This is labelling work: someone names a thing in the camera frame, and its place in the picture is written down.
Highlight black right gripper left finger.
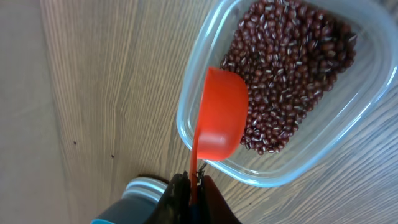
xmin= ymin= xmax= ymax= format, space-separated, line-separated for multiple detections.
xmin=144 ymin=172 xmax=190 ymax=224

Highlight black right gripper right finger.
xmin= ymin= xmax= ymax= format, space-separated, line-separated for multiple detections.
xmin=197 ymin=163 xmax=241 ymax=224

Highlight red scoop blue handle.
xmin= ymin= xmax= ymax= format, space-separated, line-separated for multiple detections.
xmin=189 ymin=67 xmax=248 ymax=223

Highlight white kitchen scale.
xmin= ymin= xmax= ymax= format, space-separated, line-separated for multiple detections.
xmin=121 ymin=177 xmax=168 ymax=205

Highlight blue bowl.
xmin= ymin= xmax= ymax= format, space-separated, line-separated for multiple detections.
xmin=91 ymin=197 xmax=156 ymax=224

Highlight clear plastic container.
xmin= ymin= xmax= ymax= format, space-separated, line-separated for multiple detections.
xmin=177 ymin=0 xmax=397 ymax=188

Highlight red beans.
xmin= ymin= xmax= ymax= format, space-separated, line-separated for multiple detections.
xmin=220 ymin=0 xmax=357 ymax=154

